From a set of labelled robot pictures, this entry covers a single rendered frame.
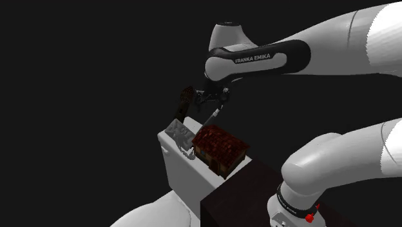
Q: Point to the dark brown brush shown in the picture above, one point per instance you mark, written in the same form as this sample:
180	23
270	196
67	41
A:
185	100

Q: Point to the toy house with red roof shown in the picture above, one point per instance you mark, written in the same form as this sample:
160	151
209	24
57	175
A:
220	144

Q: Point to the dark red robot stand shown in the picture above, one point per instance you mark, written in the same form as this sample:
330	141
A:
238	195

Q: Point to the black and white pen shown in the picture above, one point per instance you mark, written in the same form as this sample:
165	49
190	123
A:
211	117

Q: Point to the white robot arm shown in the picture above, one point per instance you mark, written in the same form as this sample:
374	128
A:
329	56

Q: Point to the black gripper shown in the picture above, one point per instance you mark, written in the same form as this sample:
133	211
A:
213	89

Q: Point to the white toilet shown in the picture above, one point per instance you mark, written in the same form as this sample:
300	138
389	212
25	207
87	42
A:
185	176

